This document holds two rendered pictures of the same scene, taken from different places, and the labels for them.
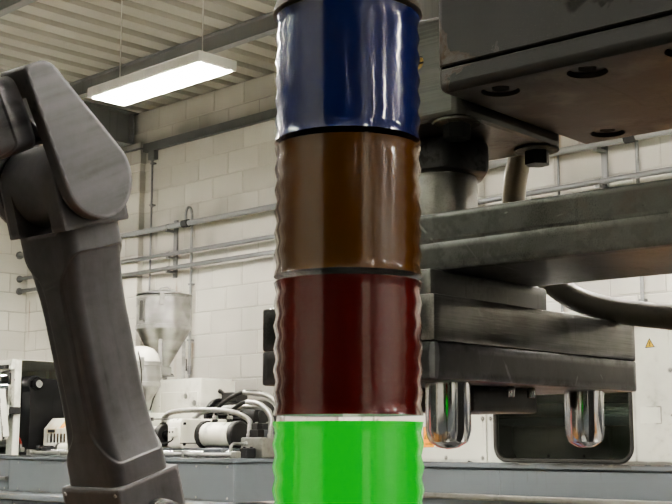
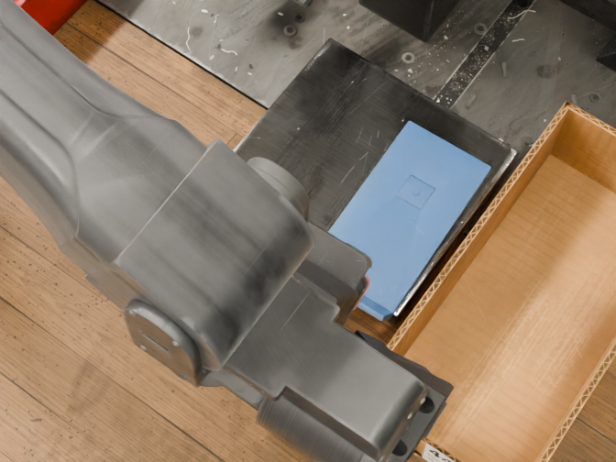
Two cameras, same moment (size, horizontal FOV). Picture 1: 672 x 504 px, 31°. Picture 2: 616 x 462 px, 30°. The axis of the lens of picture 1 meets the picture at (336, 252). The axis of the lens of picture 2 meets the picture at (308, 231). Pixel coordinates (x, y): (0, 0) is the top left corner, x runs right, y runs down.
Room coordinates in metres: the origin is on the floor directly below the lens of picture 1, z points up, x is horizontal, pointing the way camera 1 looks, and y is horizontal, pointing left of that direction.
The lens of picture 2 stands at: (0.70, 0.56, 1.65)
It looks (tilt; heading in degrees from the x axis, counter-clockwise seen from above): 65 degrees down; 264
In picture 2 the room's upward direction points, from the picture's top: 1 degrees clockwise
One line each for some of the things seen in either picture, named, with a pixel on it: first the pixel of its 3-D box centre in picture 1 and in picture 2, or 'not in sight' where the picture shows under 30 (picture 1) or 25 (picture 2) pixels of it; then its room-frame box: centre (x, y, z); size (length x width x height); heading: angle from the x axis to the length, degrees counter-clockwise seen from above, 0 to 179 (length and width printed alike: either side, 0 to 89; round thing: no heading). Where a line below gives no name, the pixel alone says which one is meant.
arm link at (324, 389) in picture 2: not in sight; (297, 343); (0.68, 0.39, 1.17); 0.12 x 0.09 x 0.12; 141
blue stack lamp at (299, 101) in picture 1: (347, 81); not in sight; (0.31, 0.00, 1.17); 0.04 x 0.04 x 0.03
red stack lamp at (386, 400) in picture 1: (348, 349); not in sight; (0.31, 0.00, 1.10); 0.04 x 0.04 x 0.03
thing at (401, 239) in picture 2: not in sight; (396, 215); (0.60, 0.21, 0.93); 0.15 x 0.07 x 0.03; 52
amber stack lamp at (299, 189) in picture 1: (347, 213); not in sight; (0.31, 0.00, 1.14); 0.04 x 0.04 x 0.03
